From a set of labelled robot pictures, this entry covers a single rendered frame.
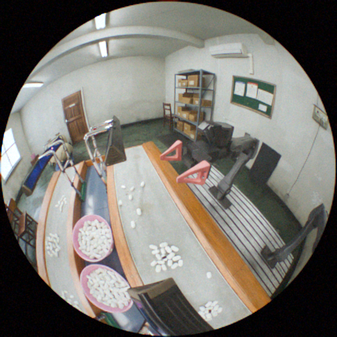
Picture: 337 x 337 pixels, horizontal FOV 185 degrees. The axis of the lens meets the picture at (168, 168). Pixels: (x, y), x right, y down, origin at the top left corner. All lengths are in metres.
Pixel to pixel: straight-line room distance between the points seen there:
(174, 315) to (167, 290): 0.05
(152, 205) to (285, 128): 2.07
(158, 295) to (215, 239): 0.42
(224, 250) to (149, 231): 0.35
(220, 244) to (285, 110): 1.99
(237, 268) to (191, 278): 0.20
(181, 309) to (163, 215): 0.47
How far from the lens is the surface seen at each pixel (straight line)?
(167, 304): 0.17
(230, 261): 0.56
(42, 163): 0.82
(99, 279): 0.62
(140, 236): 0.54
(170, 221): 0.55
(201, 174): 0.27
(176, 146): 0.32
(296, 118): 2.08
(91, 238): 0.66
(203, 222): 0.55
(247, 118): 2.28
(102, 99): 4.53
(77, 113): 4.71
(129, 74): 4.63
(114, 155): 0.37
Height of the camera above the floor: 1.25
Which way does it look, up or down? 40 degrees down
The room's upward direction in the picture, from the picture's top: straight up
